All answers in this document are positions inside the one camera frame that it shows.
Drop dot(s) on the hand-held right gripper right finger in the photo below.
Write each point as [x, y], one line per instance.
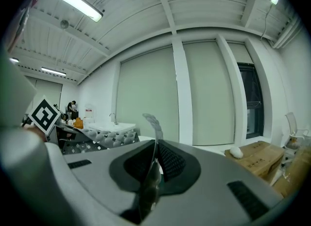
[213, 183]

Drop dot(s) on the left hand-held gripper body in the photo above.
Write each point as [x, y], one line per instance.
[45, 114]

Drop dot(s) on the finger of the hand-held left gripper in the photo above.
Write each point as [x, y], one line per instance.
[70, 129]

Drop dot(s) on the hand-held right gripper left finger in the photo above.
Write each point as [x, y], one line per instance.
[97, 169]

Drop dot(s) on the grey perforated bath mat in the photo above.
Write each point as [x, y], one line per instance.
[109, 137]

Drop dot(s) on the white rounded plastic object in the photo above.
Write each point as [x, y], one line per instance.
[236, 152]

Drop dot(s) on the white vanity cabinet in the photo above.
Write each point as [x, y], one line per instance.
[114, 126]

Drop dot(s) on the chrome faucet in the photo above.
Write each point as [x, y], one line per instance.
[114, 119]

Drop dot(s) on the plain brown cardboard box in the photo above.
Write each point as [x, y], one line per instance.
[260, 157]

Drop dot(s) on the plastic-wrapped cardboard box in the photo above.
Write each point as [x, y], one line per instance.
[294, 171]

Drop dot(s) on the white roller blind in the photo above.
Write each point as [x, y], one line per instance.
[148, 93]
[209, 93]

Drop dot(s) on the dark window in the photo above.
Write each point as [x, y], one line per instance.
[251, 98]

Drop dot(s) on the white chair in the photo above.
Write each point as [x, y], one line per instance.
[292, 125]

